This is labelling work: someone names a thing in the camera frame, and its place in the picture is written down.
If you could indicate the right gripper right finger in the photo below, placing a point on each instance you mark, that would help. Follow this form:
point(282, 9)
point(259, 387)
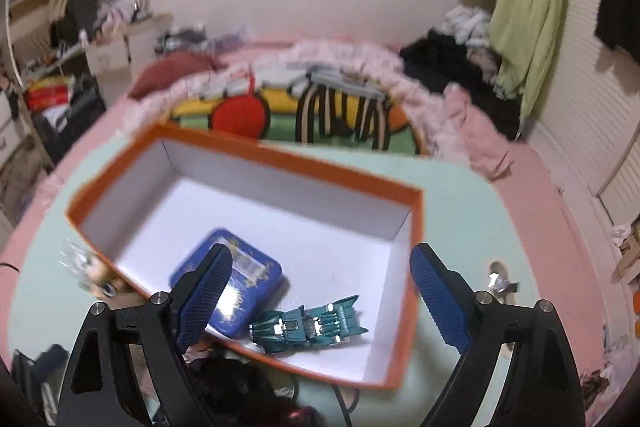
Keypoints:
point(542, 386)

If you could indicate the red snack box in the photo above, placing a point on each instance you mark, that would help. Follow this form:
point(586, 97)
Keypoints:
point(49, 92)

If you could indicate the black clothes pile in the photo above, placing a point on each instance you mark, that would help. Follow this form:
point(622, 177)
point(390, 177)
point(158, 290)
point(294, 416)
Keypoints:
point(436, 60)

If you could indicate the pink quilt blanket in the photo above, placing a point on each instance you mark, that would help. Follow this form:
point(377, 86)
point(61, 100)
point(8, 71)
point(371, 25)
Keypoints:
point(451, 128)

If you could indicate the black lace cloth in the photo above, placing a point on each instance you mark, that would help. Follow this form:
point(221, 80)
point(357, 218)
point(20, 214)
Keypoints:
point(239, 393)

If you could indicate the blue tin case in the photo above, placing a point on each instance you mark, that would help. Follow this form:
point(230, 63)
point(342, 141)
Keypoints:
point(254, 280)

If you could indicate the colourful cartoon rug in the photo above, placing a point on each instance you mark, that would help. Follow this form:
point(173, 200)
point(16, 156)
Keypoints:
point(318, 104)

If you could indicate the white drawer cabinet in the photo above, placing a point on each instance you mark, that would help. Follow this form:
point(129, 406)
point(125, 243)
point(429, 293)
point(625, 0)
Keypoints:
point(132, 47)

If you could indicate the teal toy car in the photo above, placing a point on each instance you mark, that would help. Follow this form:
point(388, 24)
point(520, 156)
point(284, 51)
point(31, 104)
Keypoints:
point(303, 328)

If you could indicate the mint cartoon lap table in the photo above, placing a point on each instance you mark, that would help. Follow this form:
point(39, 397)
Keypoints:
point(466, 224)

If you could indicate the dark red pillow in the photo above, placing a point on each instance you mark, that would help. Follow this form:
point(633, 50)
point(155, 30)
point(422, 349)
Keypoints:
point(170, 68)

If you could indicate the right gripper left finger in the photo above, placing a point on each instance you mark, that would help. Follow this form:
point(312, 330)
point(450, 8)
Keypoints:
point(100, 386)

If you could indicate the orange cardboard box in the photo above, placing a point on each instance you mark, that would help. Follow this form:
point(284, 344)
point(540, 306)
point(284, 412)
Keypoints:
point(336, 231)

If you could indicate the cartoon duck figurine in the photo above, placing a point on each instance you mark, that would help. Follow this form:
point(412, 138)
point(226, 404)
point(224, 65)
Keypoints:
point(96, 277)

